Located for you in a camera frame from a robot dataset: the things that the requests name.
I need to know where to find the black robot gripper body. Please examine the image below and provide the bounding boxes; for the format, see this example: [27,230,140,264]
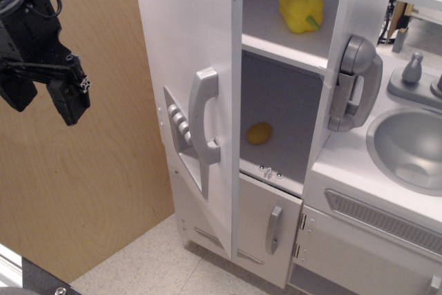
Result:
[1,0,78,70]

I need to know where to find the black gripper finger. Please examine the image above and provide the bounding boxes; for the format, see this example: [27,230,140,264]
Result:
[1,70,37,112]
[46,55,91,126]

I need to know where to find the white toy fridge door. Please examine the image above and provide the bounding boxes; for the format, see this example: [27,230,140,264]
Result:
[138,0,243,258]

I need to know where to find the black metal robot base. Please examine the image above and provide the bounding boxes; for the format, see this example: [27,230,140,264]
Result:
[1,244,81,295]

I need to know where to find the grey ice dispenser panel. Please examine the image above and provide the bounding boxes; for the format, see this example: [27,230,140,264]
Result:
[163,86,209,199]

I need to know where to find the small yellow toy lemon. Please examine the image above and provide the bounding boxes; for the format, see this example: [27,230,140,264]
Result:
[247,122,273,145]

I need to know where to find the white lower freezer door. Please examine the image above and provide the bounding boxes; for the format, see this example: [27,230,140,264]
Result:
[186,170,304,289]

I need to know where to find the white toy kitchen cabinet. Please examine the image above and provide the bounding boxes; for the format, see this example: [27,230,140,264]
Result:
[131,0,442,295]

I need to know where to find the yellow toy bell pepper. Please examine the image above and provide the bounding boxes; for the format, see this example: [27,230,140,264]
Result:
[279,0,324,34]

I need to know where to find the upper brass hinge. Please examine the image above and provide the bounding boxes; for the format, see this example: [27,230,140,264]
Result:
[299,213,307,230]

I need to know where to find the brass hinge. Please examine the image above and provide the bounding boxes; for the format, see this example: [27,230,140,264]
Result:
[299,213,307,230]
[293,243,300,258]

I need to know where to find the lower brass hinge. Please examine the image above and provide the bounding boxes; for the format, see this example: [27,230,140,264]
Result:
[293,243,300,258]

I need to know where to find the grey toy telephone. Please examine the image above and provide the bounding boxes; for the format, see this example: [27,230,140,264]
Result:
[328,35,383,132]

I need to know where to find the grey toy sink basin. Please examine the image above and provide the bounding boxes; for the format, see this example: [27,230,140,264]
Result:
[366,108,441,197]

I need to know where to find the grey toy faucet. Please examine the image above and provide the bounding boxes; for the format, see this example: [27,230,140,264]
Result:
[387,52,441,110]

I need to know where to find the white oven door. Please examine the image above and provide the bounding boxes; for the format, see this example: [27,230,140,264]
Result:
[290,206,441,294]

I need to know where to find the grey vent grille panel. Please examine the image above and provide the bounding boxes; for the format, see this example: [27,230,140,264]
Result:
[324,189,441,256]

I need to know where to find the grey fridge door handle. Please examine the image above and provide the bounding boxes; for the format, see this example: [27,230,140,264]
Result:
[189,67,220,165]

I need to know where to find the grey freezer door handle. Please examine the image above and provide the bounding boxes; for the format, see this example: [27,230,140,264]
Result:
[265,205,283,255]

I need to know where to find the grey oven door handle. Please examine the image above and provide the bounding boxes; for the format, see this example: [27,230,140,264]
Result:
[425,276,442,295]

